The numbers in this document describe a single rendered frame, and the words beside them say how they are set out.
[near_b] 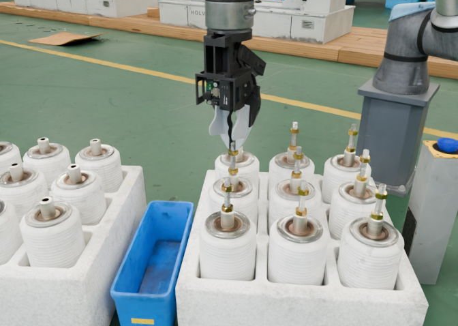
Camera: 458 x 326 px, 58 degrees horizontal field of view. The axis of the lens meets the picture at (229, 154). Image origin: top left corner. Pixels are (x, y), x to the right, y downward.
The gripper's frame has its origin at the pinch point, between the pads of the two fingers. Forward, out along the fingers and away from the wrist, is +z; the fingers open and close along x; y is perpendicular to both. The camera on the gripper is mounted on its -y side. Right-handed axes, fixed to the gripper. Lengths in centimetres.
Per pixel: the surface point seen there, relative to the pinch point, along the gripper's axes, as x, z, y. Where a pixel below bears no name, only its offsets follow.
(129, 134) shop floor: -73, 35, -53
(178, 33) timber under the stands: -158, 30, -218
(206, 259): 2.8, 14.2, 15.9
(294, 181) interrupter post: 11.0, 7.0, -2.7
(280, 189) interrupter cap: 8.5, 9.3, -2.3
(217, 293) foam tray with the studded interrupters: 6.5, 17.2, 19.1
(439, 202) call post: 35.7, 13.3, -18.3
